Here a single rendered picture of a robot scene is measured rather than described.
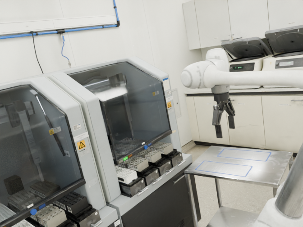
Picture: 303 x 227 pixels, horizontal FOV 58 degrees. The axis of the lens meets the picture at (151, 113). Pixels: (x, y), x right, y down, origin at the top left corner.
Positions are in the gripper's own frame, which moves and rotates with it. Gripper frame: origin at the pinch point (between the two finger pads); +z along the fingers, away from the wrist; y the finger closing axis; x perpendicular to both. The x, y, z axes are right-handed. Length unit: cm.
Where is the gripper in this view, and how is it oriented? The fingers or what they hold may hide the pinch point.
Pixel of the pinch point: (225, 130)
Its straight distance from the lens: 144.6
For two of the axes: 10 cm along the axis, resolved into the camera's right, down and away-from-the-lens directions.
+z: 1.9, 9.5, 2.4
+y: 6.6, -3.0, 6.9
